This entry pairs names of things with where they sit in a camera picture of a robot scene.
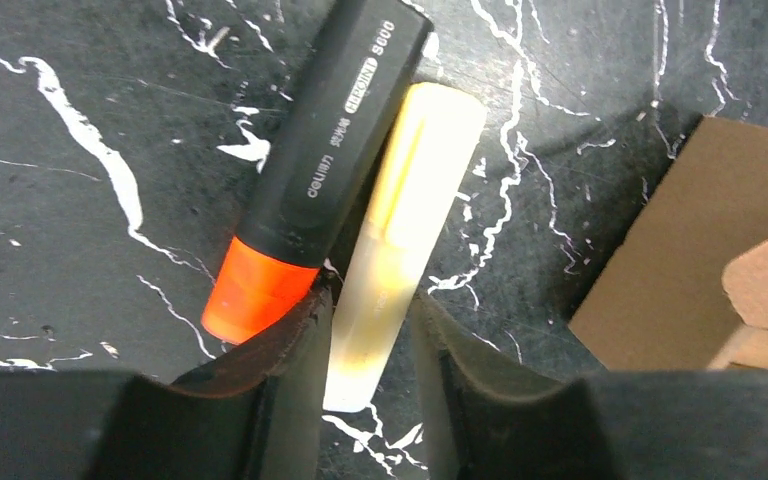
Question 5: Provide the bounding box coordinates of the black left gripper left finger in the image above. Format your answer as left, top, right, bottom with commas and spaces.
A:
0, 286, 333, 479

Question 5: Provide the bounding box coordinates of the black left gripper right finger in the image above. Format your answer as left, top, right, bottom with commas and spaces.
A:
410, 292, 768, 479

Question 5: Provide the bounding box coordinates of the black orange highlighter marker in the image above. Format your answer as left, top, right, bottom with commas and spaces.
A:
202, 1, 433, 344

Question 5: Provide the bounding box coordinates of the brown cardboard paper box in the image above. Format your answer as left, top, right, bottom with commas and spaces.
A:
570, 117, 768, 371

